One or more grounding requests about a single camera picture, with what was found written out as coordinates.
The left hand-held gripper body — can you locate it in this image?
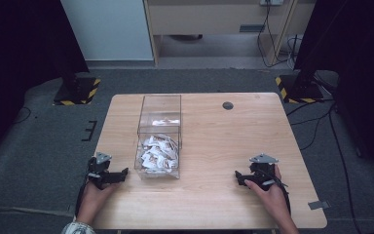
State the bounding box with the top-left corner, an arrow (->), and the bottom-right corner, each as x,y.
87,151 -> 122,190

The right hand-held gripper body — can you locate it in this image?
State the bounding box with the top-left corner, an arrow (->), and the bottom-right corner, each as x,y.
246,152 -> 280,187

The person's left hand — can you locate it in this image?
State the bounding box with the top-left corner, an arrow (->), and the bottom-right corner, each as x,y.
76,180 -> 120,226

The person's right hand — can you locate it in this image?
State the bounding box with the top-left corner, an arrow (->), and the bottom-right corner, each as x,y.
243,165 -> 290,224

